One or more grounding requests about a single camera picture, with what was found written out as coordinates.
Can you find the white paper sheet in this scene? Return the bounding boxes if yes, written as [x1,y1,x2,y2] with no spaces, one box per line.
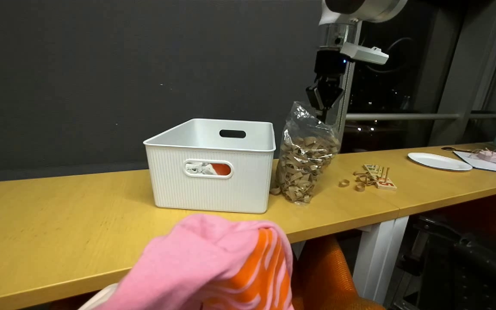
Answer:
[453,146,496,177]

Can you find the orange chair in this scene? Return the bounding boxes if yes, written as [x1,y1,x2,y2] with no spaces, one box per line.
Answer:
[291,233,388,310]

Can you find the white fabric item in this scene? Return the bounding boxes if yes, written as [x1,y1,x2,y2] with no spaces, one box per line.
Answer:
[78,280,121,310]

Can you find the white plastic storage bin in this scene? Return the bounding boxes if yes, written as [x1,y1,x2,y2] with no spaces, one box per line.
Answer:
[143,116,277,214]

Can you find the white table leg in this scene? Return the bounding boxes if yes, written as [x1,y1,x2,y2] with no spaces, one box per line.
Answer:
[351,214,412,306]

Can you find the white plate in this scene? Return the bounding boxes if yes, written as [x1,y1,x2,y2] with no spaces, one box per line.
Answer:
[407,151,474,173]

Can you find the grey wrist camera bar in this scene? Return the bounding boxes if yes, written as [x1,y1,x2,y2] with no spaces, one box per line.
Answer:
[339,39,393,66]

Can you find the black robot cart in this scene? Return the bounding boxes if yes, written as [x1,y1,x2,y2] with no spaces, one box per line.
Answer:
[393,213,496,310]

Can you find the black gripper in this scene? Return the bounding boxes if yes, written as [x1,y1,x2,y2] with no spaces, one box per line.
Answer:
[305,47,350,113]

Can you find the pink orange cloth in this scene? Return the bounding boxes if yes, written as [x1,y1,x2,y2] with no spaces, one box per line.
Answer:
[95,213,296,310]

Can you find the white orange packet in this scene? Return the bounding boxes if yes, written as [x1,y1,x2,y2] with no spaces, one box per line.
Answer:
[184,159,233,177]

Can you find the grey window rail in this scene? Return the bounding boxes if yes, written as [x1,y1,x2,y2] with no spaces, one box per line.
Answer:
[345,111,496,121]

